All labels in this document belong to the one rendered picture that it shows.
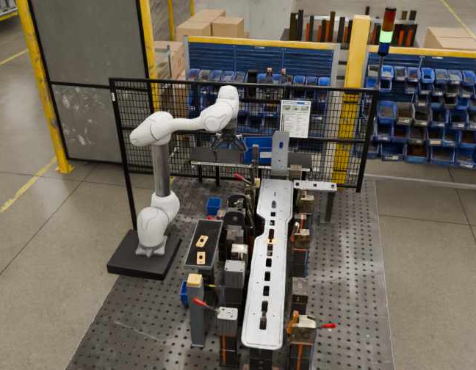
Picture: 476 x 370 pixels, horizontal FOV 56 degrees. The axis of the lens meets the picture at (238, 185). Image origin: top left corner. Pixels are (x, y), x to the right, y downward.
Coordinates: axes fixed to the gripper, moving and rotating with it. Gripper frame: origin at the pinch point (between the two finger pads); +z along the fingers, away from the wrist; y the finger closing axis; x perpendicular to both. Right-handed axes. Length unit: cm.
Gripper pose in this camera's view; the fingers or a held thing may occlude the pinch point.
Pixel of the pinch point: (228, 160)
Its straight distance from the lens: 242.1
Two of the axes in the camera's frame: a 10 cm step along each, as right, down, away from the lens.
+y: 9.9, 0.7, -1.0
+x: 1.2, -5.5, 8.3
